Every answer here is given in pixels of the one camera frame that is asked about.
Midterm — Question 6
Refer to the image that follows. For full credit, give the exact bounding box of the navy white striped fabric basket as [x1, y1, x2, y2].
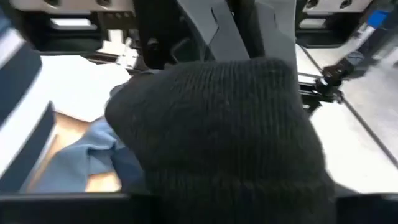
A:
[0, 9, 57, 194]

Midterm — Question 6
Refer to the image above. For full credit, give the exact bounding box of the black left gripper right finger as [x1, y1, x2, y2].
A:
[335, 192, 398, 224]

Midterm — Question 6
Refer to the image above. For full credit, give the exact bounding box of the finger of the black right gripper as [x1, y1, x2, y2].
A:
[177, 0, 251, 62]
[254, 0, 298, 68]

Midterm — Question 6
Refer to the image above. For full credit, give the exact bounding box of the light blue ribbed cloth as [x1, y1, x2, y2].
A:
[20, 119, 146, 194]

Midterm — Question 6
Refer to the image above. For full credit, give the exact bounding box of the black ribbed cloth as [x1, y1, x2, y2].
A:
[104, 57, 336, 224]

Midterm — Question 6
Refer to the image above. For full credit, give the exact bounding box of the white towel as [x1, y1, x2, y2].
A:
[40, 54, 131, 123]

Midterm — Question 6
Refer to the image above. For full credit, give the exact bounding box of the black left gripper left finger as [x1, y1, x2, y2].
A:
[0, 192, 134, 224]

